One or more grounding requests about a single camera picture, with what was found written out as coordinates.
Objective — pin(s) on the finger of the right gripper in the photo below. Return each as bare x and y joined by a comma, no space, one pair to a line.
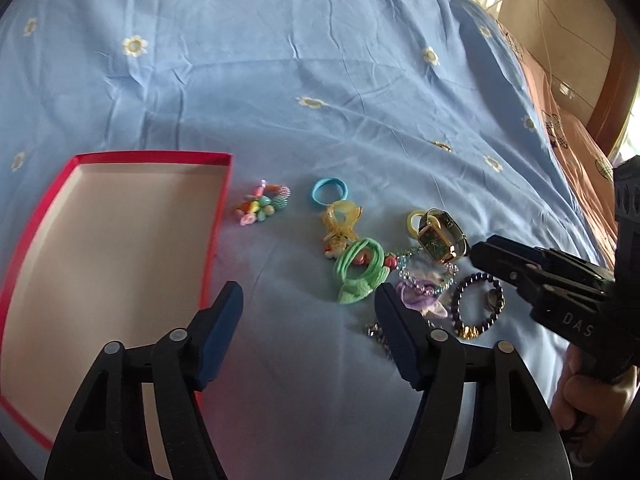
510,271
504,248

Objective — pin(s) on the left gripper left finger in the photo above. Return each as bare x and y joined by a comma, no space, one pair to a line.
103,434

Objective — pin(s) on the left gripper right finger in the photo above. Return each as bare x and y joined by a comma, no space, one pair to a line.
512,436

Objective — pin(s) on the gold mesh wristwatch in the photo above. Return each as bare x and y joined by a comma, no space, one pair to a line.
441,237

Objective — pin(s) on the yellow transparent hair clip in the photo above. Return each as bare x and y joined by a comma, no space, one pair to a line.
340,219

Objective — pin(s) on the right hand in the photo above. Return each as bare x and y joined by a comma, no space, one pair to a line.
606,404

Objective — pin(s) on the orange blanket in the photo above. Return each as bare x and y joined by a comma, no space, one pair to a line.
586,168

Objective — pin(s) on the pink red hair clip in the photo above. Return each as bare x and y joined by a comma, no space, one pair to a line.
362,258

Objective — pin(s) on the red shallow box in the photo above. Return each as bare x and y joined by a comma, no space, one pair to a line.
120,247

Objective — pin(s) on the blue floral bed sheet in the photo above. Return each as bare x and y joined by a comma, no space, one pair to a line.
415,104

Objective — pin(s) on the wooden bed frame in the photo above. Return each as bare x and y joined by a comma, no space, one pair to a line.
614,104

